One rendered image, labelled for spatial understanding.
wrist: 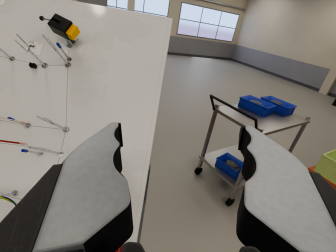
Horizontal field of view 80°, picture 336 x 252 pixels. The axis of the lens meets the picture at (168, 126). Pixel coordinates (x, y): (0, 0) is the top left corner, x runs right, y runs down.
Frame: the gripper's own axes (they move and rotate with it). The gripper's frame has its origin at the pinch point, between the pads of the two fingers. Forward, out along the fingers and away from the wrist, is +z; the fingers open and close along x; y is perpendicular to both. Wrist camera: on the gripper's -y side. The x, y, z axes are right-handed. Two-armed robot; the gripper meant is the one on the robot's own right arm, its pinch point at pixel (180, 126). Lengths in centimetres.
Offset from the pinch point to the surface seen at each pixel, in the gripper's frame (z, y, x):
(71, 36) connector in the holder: 52, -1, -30
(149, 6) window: 1035, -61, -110
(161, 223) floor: 110, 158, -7
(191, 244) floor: 94, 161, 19
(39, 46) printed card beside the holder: 58, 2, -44
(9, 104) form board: 45, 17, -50
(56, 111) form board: 45, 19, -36
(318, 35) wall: 872, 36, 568
